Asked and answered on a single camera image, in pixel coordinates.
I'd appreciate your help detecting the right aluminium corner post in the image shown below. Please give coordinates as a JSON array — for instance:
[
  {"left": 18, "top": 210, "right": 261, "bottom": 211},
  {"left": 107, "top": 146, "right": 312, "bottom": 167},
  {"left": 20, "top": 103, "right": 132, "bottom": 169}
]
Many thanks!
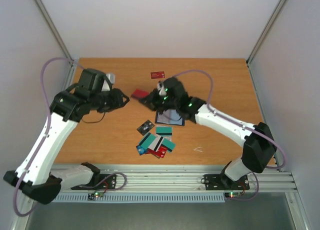
[{"left": 246, "top": 0, "right": 294, "bottom": 66}]

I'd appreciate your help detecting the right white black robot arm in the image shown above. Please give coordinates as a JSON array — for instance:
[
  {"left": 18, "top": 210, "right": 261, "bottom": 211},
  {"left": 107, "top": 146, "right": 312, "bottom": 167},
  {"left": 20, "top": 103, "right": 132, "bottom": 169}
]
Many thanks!
[{"left": 139, "top": 77, "right": 277, "bottom": 190}]

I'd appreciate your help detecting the right circuit board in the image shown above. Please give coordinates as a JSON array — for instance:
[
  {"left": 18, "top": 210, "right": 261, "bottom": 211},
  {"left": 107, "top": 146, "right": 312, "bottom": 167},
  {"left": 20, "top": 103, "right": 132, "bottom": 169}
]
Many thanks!
[{"left": 224, "top": 191, "right": 244, "bottom": 199}]

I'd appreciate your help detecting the red card with chip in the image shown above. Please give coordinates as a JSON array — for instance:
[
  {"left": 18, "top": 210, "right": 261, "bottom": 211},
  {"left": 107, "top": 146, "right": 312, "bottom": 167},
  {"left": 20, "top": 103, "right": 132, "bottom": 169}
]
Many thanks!
[{"left": 146, "top": 145, "right": 168, "bottom": 159}]

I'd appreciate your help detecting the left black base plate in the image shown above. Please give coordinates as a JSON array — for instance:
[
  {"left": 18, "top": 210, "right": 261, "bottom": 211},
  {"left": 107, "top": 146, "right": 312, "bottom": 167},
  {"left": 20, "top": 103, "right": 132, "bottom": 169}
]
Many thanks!
[{"left": 71, "top": 173, "right": 117, "bottom": 191}]

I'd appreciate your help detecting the left circuit board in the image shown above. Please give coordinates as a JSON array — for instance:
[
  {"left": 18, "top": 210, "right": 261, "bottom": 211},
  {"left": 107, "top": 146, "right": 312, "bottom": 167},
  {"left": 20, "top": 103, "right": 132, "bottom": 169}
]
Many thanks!
[{"left": 87, "top": 192, "right": 105, "bottom": 201}]

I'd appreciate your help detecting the navy blue card holder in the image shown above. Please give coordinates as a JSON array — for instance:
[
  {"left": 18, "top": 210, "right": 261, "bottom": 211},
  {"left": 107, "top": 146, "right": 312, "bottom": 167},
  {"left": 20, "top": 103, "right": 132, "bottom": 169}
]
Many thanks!
[{"left": 155, "top": 109, "right": 185, "bottom": 126}]

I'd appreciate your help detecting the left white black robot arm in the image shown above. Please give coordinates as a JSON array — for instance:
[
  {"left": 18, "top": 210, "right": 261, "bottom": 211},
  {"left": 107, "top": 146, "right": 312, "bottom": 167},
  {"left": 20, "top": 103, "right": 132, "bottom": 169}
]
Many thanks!
[{"left": 3, "top": 68, "right": 130, "bottom": 205}]

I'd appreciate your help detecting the white card under teal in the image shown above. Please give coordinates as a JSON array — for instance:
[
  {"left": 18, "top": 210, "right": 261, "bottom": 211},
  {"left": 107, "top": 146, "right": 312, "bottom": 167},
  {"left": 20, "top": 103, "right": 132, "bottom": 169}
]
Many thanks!
[{"left": 148, "top": 135, "right": 164, "bottom": 152}]

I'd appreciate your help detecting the aluminium rail frame front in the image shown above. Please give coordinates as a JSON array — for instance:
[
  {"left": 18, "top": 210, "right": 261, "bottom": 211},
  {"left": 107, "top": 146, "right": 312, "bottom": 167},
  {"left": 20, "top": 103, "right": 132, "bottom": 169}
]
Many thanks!
[{"left": 23, "top": 164, "right": 298, "bottom": 194}]

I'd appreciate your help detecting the teal card right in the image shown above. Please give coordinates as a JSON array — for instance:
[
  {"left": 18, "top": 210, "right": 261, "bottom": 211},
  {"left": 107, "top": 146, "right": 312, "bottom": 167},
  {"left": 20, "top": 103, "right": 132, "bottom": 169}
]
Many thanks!
[{"left": 155, "top": 126, "right": 173, "bottom": 136}]

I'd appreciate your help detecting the aluminium corner post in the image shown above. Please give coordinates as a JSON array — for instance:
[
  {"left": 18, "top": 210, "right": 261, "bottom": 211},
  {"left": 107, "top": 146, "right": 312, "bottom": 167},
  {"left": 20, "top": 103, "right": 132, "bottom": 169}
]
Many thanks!
[
  {"left": 246, "top": 0, "right": 294, "bottom": 66},
  {"left": 27, "top": 0, "right": 75, "bottom": 66}
]

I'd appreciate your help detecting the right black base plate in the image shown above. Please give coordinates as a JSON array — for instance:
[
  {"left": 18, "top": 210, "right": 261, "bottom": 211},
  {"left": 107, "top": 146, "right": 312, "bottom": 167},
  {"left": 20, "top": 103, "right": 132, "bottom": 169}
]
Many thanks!
[{"left": 200, "top": 174, "right": 250, "bottom": 191}]

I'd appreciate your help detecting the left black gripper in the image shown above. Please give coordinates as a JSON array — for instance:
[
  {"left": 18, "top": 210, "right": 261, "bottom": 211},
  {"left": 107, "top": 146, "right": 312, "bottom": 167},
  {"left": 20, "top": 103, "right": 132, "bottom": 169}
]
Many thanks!
[{"left": 90, "top": 87, "right": 130, "bottom": 113}]

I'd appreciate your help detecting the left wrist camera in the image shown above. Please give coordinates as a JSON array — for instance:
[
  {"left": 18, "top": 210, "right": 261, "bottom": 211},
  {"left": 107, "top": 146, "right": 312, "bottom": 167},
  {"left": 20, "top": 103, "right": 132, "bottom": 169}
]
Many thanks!
[{"left": 101, "top": 73, "right": 116, "bottom": 92}]

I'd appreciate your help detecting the lone red card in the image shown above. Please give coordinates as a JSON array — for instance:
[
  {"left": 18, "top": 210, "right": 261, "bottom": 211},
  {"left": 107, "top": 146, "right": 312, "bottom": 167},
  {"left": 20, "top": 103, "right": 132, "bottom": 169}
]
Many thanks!
[{"left": 150, "top": 71, "right": 165, "bottom": 79}]

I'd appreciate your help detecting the blue card with chip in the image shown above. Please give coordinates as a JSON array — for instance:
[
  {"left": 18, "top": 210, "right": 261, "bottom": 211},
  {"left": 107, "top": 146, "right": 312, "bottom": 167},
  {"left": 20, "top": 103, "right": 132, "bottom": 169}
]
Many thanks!
[{"left": 136, "top": 145, "right": 148, "bottom": 156}]

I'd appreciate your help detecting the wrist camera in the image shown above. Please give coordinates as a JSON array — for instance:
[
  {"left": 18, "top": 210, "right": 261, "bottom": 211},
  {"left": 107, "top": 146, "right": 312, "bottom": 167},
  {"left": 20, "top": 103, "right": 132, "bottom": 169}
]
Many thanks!
[
  {"left": 157, "top": 81, "right": 166, "bottom": 96},
  {"left": 101, "top": 73, "right": 116, "bottom": 92}
]

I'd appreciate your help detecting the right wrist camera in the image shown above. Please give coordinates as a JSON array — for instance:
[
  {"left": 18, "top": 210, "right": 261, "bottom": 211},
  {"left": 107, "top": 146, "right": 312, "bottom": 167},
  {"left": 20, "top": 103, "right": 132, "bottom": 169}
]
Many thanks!
[{"left": 157, "top": 81, "right": 166, "bottom": 96}]

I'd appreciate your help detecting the red card black stripe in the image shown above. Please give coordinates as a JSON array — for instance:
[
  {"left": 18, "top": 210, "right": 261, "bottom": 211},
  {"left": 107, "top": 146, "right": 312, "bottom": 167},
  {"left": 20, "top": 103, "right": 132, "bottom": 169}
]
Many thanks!
[{"left": 131, "top": 88, "right": 149, "bottom": 100}]

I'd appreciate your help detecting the left aluminium corner post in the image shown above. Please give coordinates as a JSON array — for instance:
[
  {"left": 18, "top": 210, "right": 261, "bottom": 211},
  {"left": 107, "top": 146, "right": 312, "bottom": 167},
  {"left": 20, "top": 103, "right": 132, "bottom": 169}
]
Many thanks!
[{"left": 27, "top": 0, "right": 75, "bottom": 66}]

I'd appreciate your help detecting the grey slotted cable duct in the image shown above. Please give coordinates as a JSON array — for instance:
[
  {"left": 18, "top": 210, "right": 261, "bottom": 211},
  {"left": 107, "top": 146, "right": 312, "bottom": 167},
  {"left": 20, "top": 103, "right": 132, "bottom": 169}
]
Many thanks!
[{"left": 53, "top": 192, "right": 225, "bottom": 204}]

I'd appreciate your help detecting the teal card middle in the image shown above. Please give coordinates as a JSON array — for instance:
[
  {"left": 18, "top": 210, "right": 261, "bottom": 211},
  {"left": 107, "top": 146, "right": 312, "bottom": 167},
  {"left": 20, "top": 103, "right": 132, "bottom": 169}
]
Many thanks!
[{"left": 161, "top": 138, "right": 176, "bottom": 152}]

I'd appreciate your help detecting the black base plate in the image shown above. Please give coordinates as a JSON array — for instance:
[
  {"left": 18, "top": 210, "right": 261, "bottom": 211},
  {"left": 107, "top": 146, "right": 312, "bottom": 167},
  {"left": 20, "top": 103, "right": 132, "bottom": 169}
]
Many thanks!
[
  {"left": 71, "top": 173, "right": 117, "bottom": 191},
  {"left": 200, "top": 174, "right": 250, "bottom": 191}
]

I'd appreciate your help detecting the teal card left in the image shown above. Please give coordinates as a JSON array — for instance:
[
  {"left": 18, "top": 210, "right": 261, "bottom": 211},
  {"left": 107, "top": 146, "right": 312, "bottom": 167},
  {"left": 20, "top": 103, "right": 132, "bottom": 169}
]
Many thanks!
[{"left": 138, "top": 132, "right": 157, "bottom": 150}]

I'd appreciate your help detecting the circuit board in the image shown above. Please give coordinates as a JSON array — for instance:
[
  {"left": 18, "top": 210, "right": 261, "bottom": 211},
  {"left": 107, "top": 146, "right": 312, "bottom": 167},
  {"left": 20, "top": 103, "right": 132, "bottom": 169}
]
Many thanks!
[
  {"left": 87, "top": 192, "right": 105, "bottom": 201},
  {"left": 224, "top": 191, "right": 244, "bottom": 199}
]

